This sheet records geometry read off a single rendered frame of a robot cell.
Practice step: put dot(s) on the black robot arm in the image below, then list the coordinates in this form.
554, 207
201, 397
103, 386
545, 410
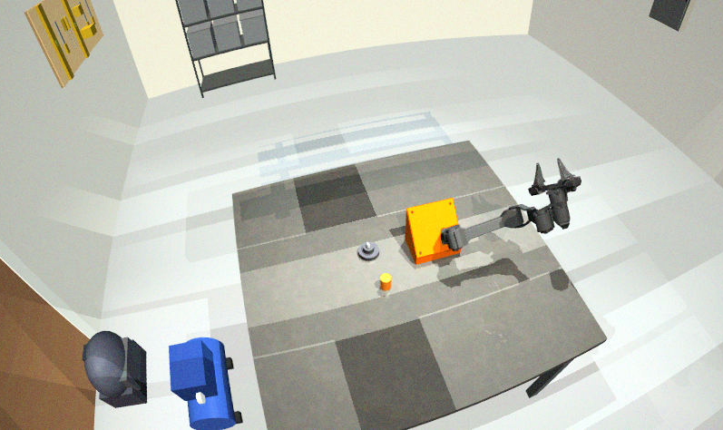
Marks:
544, 218

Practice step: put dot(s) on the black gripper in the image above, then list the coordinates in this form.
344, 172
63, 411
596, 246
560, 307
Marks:
555, 190

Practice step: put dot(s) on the orange knob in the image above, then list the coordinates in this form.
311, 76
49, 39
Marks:
385, 281

